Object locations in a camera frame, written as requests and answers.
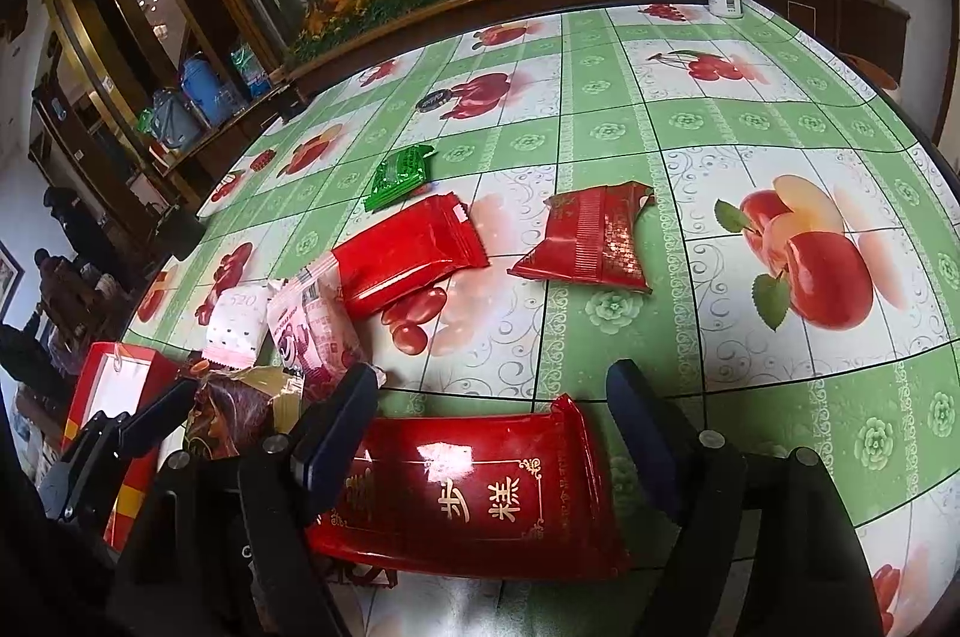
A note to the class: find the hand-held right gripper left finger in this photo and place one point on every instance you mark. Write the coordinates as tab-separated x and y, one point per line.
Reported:
337	438

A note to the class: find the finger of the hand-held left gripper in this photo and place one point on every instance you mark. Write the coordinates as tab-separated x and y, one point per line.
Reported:
159	419

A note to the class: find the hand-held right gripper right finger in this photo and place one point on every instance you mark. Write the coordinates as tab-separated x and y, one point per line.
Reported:
645	438

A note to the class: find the dark brown snack packet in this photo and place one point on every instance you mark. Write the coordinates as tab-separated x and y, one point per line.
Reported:
232	412

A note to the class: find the large red gold-lettered snack packet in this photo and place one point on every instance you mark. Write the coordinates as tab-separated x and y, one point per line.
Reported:
465	479

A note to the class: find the plain glossy red snack packet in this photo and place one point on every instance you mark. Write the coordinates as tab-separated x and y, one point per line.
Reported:
405	258

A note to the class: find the pink white printed snack packet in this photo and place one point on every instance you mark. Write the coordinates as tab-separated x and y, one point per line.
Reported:
315	329

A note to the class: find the white snack packet pink edge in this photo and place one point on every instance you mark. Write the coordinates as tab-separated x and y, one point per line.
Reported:
236	322

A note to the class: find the black object at table edge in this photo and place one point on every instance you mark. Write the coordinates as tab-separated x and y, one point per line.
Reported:
180	232

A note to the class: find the red snack packet gold pattern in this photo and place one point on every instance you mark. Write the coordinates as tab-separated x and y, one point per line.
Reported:
577	239

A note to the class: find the small green snack packet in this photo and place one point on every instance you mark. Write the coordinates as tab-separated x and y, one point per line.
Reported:
397	175

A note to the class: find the dark wooden sideboard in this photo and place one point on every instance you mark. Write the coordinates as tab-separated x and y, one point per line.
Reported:
217	149

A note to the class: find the blue thermos jug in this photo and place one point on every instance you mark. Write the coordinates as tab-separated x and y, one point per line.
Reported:
206	89

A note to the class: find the green fruit-print tablecloth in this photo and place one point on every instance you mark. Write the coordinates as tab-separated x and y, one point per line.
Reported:
600	97

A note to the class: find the green bottle pack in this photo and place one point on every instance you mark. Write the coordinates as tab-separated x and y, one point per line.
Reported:
249	70

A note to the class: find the brown wooden stool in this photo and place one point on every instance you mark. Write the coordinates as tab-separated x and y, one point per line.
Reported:
874	70

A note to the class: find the framed wall picture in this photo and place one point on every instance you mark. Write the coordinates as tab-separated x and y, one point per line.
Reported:
7	277

